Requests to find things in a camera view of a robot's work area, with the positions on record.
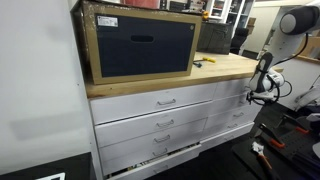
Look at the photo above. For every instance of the black office chair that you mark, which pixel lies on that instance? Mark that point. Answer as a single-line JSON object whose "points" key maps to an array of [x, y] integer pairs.
{"points": [[239, 38]]}

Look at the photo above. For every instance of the large brown cardboard box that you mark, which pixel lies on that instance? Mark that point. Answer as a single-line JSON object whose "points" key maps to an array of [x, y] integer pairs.
{"points": [[143, 46]]}

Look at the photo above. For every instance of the small brown cardboard box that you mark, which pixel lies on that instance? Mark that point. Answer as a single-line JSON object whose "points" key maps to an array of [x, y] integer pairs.
{"points": [[313, 46]]}

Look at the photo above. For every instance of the black breadboard plate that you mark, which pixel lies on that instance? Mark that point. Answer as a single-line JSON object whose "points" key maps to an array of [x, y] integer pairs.
{"points": [[293, 150]]}

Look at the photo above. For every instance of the white shelf unit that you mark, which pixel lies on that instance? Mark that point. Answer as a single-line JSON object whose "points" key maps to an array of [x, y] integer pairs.
{"points": [[233, 10]]}

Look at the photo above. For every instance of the grey white curved fixture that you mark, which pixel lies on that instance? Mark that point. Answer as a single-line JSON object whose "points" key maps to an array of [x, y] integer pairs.
{"points": [[308, 98]]}

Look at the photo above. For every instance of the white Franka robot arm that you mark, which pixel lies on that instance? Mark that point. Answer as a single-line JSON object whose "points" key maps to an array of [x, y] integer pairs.
{"points": [[286, 43]]}

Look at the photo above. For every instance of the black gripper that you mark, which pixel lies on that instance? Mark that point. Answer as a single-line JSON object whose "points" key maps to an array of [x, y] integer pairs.
{"points": [[266, 96]]}

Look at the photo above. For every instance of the white side counter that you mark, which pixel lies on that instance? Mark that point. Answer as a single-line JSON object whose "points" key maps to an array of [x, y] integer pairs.
{"points": [[300, 80]]}

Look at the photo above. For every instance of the white frame piece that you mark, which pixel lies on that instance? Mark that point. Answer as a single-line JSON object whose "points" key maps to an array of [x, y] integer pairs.
{"points": [[50, 176]]}

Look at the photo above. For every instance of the black clamp orange grip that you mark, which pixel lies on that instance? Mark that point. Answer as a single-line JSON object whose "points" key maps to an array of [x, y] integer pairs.
{"points": [[296, 125], [271, 136]]}

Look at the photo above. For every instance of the grey fabric tote bag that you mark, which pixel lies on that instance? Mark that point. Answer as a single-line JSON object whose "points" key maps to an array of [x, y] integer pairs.
{"points": [[215, 38]]}

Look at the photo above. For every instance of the white cabinet with wood top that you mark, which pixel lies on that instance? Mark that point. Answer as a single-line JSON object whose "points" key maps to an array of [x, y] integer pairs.
{"points": [[230, 68]]}

